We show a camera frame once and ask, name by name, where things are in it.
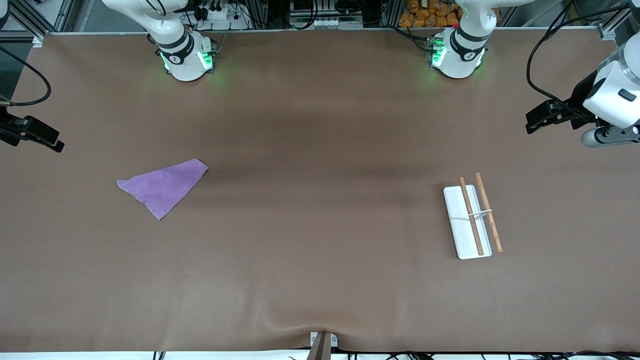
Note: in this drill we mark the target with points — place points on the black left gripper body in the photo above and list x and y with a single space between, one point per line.
578 100

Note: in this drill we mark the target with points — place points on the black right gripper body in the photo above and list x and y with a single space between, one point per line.
10 131

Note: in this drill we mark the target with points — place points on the purple towel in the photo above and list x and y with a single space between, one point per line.
165 187

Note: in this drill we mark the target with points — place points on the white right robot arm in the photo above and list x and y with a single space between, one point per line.
185 60

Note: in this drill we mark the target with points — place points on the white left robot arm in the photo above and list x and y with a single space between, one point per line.
462 50

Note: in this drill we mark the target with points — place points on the white rack with wooden rods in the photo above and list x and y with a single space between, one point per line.
462 225

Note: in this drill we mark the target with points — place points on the orange objects pile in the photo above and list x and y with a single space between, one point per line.
425 12

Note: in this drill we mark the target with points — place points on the white power strip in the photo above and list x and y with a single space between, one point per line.
217 13

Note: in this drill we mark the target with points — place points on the brown table mat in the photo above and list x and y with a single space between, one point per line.
320 125

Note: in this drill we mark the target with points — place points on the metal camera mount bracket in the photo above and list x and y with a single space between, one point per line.
322 345

